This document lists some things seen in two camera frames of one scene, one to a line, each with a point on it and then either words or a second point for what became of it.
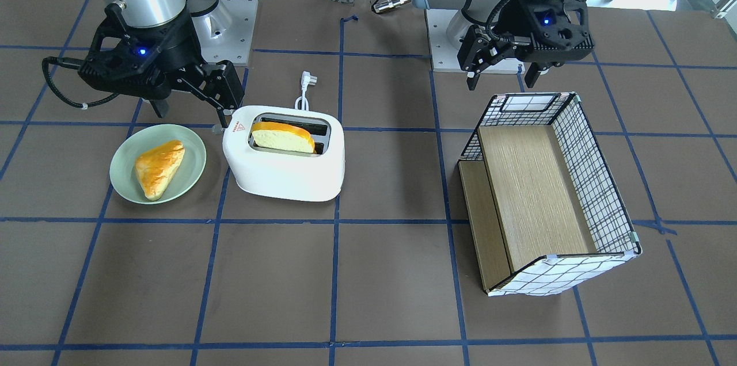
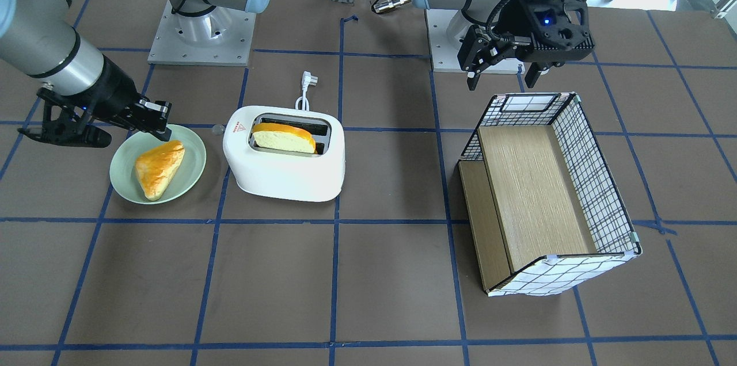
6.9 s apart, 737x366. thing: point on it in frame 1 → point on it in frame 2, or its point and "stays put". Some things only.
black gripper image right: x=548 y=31 stays put
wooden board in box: x=523 y=202 stays put
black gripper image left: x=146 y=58 → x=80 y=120
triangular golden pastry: x=156 y=165 stays put
